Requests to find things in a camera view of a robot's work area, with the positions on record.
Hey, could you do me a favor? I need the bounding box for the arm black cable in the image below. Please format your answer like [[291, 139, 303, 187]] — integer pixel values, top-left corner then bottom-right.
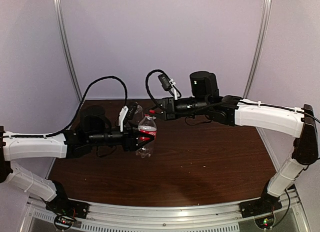
[[144, 69, 226, 117], [4, 76, 129, 140]]

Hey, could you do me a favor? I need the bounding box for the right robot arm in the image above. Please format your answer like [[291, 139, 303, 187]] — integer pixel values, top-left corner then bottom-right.
[[145, 69, 319, 213]]

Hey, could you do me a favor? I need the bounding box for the frame post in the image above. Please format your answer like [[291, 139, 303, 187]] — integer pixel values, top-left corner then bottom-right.
[[243, 0, 273, 98], [53, 0, 82, 102]]

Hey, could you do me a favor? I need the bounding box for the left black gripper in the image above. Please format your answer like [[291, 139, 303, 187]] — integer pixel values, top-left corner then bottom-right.
[[88, 122, 155, 152]]

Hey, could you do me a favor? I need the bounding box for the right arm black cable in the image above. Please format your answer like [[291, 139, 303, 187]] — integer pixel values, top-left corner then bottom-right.
[[144, 69, 226, 117]]

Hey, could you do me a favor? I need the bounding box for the aluminium front frame rail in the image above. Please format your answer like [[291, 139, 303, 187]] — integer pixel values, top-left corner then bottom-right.
[[24, 189, 306, 232]]

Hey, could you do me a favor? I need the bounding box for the large clear plastic bottle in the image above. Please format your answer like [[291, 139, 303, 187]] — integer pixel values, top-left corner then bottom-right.
[[131, 105, 144, 125]]

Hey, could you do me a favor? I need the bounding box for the left rear frame post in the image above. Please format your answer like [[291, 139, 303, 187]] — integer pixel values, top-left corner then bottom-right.
[[53, 0, 82, 102]]

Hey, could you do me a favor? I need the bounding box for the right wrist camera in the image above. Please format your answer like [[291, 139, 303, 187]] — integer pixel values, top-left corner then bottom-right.
[[158, 74, 182, 100]]

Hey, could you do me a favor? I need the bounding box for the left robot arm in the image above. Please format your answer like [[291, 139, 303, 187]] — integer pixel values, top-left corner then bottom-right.
[[0, 105, 157, 214]]

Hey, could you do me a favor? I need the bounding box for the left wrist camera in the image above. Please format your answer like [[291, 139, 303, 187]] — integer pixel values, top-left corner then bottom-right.
[[118, 102, 138, 132]]

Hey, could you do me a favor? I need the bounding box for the small cola bottle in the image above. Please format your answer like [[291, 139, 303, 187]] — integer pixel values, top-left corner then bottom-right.
[[136, 114, 158, 158]]

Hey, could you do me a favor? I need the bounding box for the right rear frame post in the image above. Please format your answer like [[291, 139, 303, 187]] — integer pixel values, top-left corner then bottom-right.
[[243, 0, 273, 98]]

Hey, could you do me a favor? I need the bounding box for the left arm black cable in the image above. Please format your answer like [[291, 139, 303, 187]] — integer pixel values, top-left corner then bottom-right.
[[4, 76, 129, 140]]

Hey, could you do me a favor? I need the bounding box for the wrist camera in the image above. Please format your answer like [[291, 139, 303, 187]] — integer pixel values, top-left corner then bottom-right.
[[158, 74, 182, 100], [118, 102, 138, 132]]

